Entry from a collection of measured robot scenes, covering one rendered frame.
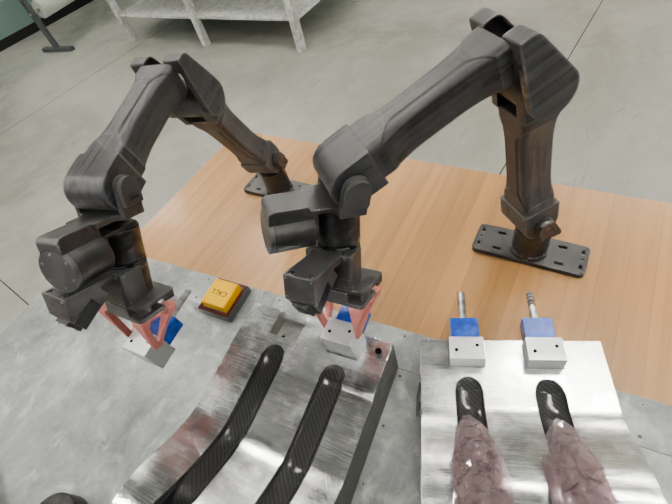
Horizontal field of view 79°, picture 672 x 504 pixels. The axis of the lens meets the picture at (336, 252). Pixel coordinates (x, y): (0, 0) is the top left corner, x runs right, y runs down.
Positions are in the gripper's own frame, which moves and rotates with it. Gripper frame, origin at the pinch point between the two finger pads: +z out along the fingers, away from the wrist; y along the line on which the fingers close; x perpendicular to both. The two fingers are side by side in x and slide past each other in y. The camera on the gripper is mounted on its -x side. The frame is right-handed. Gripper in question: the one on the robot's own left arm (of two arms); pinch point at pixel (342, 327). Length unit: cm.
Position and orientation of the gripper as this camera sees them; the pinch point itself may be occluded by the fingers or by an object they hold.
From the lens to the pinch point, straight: 62.4
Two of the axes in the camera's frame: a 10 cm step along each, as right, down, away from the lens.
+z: 0.4, 9.0, 4.3
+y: 8.8, 1.7, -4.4
